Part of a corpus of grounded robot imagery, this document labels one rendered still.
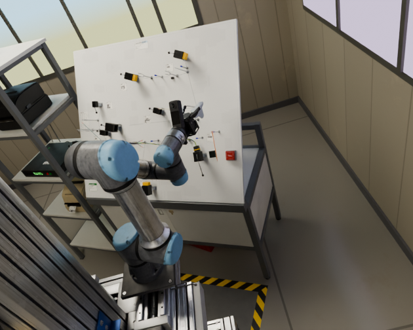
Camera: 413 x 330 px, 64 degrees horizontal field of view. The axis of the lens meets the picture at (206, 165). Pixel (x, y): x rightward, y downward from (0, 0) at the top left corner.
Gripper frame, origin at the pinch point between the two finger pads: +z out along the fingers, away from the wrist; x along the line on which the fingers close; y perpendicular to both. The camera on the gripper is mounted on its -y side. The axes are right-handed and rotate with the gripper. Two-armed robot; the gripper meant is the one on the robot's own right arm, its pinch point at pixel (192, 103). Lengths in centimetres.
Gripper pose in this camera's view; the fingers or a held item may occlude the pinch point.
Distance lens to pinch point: 145.3
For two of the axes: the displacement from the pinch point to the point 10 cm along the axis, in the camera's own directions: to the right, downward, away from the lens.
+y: 4.0, 7.4, 5.5
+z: 3.2, -6.7, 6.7
